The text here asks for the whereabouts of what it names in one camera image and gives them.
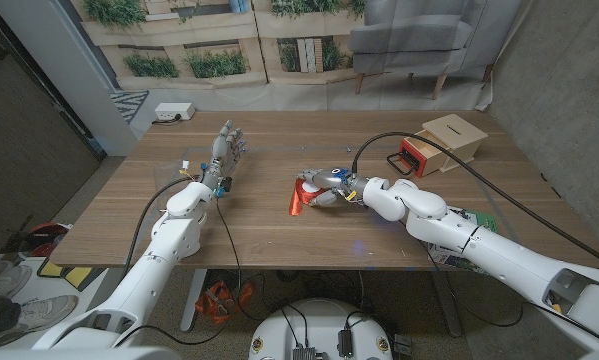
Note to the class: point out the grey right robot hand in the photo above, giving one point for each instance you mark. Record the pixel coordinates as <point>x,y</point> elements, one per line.
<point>336,180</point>

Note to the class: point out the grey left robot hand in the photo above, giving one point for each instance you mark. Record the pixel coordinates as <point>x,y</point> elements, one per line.
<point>221,152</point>

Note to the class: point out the red ribbon spool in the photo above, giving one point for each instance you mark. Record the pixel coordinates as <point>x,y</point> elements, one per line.
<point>298,200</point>

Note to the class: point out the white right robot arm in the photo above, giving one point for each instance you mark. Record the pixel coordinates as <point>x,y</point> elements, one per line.
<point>504,255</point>

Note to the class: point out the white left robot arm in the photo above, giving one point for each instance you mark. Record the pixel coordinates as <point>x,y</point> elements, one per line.
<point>149,270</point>

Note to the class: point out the wooden box with slot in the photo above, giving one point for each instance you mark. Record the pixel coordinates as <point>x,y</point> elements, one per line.
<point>461,137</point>

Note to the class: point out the printed puzzle box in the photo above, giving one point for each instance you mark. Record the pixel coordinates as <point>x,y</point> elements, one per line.
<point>484,220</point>

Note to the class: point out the clear plastic sheet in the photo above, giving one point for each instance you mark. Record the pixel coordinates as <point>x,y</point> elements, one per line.
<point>166,175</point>

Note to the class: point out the white power strip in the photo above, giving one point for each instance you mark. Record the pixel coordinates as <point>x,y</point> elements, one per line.
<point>174,111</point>

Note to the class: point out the printed backdrop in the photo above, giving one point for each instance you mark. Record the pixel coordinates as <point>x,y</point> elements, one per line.
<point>299,95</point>

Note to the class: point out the patterned grey rug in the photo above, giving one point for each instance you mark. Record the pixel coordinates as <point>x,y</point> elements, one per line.
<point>129,105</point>

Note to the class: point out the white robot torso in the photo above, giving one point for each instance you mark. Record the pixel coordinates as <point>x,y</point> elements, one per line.
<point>319,320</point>

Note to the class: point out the orange tool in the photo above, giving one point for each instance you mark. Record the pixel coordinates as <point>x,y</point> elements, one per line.
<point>219,300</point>

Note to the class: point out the white table leg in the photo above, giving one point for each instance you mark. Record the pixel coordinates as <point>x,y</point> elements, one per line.
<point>193,300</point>

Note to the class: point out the black power adapter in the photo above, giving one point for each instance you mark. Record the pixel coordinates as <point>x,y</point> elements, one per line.
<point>345,342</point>

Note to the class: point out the grey table leg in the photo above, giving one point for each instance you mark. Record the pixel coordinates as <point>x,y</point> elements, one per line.
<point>446,300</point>

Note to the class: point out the grey metal heatsink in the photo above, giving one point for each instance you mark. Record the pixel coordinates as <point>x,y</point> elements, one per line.
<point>306,354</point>

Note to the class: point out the yellow and black flat item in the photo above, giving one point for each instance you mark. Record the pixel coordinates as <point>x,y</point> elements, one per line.
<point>76,275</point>

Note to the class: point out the red round floor object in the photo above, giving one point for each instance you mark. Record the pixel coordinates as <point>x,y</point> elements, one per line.
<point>49,237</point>

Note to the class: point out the white sneaker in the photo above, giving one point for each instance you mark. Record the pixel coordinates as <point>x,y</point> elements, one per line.
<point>39,312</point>

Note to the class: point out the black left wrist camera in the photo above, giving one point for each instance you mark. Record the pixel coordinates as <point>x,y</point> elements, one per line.
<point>227,184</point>

